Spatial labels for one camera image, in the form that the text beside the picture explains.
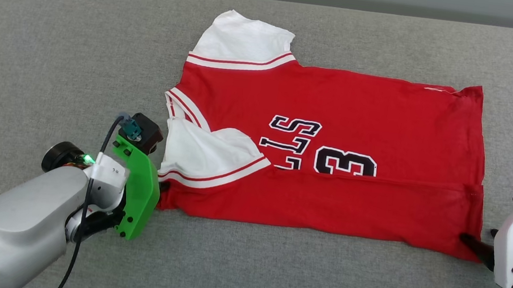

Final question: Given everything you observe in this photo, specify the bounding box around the red white basketball jersey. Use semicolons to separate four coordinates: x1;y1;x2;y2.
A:
149;3;508;264

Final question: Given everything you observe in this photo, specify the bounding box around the white paper label tag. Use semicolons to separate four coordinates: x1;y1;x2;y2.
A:
89;152;133;191

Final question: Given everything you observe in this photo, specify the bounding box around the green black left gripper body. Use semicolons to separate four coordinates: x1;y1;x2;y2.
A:
33;126;167;243

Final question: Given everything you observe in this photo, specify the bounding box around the black cable with teal connector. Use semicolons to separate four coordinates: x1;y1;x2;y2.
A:
54;107;145;288

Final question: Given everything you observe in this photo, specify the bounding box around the grey fabric sofa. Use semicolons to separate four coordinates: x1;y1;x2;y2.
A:
0;0;513;288

